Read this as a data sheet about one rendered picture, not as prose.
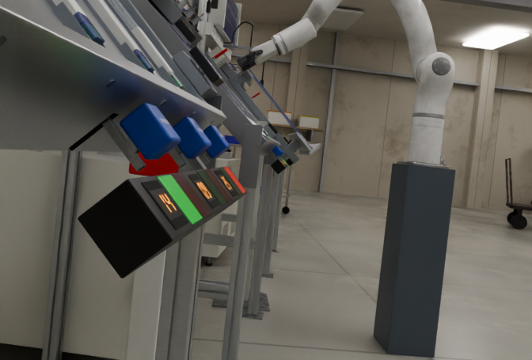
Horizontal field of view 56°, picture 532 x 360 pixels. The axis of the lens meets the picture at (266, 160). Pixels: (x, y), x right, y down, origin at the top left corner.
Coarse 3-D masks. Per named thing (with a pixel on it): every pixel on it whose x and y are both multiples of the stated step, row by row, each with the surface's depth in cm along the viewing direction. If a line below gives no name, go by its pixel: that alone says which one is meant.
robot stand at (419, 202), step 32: (416, 192) 184; (448, 192) 185; (416, 224) 184; (448, 224) 185; (384, 256) 199; (416, 256) 185; (384, 288) 195; (416, 288) 185; (384, 320) 192; (416, 320) 185; (416, 352) 186
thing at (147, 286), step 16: (144, 160) 96; (160, 160) 96; (144, 176) 101; (160, 256) 100; (144, 272) 101; (160, 272) 100; (144, 288) 101; (160, 288) 100; (144, 304) 101; (160, 304) 101; (144, 320) 101; (128, 336) 101; (144, 336) 101; (128, 352) 101; (144, 352) 101
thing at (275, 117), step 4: (268, 112) 959; (272, 112) 958; (276, 112) 958; (284, 112) 961; (288, 112) 959; (268, 116) 958; (272, 116) 958; (276, 116) 959; (280, 116) 959; (288, 116) 960; (268, 120) 958; (272, 120) 958; (276, 120) 959; (280, 120) 959; (284, 120) 959; (284, 124) 960; (288, 124) 960
